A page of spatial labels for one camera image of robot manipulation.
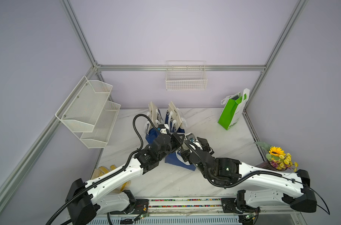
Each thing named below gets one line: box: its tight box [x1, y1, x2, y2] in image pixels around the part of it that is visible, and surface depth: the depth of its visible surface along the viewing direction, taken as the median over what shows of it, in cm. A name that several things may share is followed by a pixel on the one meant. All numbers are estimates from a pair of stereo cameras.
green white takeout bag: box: [217, 88, 251, 131], surface depth 95 cm
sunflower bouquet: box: [253, 141, 299, 173], surface depth 67 cm
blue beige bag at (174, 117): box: [164, 101, 188, 134], surface depth 87 cm
